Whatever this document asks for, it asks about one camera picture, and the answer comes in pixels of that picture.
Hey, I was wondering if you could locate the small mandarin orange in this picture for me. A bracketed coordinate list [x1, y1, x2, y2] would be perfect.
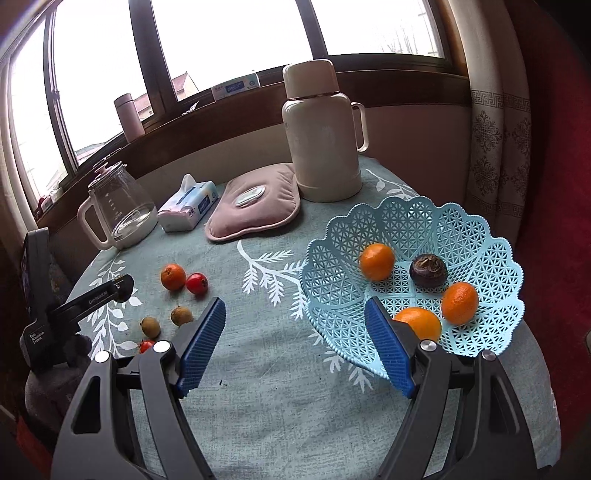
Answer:
[161, 263, 187, 291]
[441, 281, 479, 325]

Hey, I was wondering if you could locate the beige patterned curtain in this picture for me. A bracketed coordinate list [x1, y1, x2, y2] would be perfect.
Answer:
[455, 0, 532, 227]

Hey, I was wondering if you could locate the soft tissue pack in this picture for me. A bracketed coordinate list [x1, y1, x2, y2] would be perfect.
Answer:
[157, 174, 219, 232]

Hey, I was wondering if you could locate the cream thermos jug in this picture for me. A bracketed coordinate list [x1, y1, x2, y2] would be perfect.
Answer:
[281, 59, 370, 203]

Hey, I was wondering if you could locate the pink tumbler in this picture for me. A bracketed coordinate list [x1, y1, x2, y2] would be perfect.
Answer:
[114, 93, 147, 140]

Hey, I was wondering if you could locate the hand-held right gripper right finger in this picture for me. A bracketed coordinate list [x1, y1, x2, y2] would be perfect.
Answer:
[364, 296, 539, 480]

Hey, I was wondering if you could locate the light blue plastic basket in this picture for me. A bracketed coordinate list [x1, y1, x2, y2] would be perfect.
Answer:
[299, 196, 527, 380]

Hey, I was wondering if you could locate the white and blue box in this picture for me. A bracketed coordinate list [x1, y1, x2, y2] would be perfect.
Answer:
[211, 72, 260, 101]

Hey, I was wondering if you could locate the wooden frame window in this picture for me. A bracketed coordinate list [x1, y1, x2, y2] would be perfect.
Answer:
[0, 0, 467, 199]

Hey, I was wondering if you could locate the pink hot water bag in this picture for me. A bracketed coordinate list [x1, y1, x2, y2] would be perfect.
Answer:
[204, 162, 302, 243]

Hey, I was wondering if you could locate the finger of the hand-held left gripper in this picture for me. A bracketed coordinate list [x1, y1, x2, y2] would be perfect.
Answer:
[48, 274, 136, 333]

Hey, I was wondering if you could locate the glass kettle with white handle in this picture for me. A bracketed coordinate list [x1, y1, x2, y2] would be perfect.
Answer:
[77, 161, 159, 251]

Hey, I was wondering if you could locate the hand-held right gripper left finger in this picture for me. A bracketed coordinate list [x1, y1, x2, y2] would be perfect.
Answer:
[51, 296, 228, 480]

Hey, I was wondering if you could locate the dark mangosteen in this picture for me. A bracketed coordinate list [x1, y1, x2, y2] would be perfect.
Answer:
[409, 254, 448, 288]

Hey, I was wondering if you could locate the teal leaf print tablecloth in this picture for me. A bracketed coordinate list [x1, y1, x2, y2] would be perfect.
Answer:
[69, 154, 561, 480]

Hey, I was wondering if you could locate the red quilted blanket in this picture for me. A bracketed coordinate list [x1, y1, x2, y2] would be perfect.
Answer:
[508, 0, 591, 324]

